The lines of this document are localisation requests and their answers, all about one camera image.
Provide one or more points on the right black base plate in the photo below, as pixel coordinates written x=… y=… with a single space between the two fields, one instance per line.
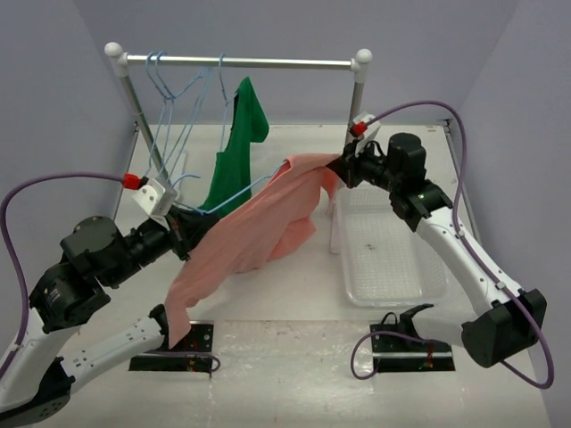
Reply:
x=395 y=355

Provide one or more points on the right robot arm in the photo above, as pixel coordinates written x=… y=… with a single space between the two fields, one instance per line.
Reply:
x=506 y=318

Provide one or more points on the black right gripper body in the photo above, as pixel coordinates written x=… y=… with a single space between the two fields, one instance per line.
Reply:
x=368 y=166

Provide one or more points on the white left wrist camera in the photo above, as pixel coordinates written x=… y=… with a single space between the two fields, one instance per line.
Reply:
x=155 y=199

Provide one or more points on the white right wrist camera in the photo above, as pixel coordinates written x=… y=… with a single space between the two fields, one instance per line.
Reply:
x=359 y=129

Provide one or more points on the clear plastic tray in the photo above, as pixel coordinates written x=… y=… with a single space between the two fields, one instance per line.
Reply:
x=384 y=264

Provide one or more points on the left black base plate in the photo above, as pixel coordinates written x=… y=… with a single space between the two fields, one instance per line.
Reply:
x=198 y=345

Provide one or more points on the white metal clothes rack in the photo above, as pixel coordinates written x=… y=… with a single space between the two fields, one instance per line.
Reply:
x=120 y=61

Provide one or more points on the pink t shirt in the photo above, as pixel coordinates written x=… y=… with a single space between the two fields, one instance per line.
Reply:
x=273 y=224

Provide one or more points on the blue hanger of green shirt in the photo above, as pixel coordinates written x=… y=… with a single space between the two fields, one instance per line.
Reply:
x=224 y=94

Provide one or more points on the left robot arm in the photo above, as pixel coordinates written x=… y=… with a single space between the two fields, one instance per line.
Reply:
x=40 y=381

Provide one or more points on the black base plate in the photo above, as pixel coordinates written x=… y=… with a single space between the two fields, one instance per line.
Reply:
x=395 y=355
x=198 y=345

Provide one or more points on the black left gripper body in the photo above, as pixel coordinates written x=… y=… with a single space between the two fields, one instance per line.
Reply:
x=152 y=241

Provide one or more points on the green t shirt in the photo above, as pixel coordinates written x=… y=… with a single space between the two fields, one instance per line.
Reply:
x=231 y=184

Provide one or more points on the empty blue wire hanger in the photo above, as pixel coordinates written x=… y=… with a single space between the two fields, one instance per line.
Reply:
x=169 y=97

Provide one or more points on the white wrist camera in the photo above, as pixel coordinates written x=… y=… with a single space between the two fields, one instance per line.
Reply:
x=359 y=129
x=155 y=199

